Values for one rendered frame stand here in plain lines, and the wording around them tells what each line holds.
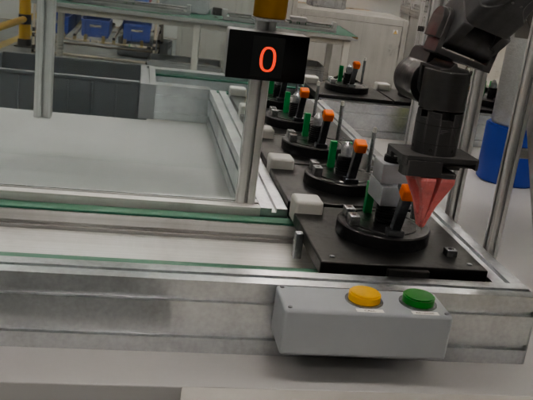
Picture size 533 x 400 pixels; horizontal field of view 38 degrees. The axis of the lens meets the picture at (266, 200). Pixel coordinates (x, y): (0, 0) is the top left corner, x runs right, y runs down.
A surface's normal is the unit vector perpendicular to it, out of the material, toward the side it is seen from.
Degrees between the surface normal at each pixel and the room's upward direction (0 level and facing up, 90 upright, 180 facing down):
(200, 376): 0
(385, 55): 90
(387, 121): 90
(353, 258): 0
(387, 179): 90
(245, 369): 0
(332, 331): 90
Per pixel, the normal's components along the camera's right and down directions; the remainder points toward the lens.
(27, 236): 0.12, -0.95
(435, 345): 0.15, 0.32
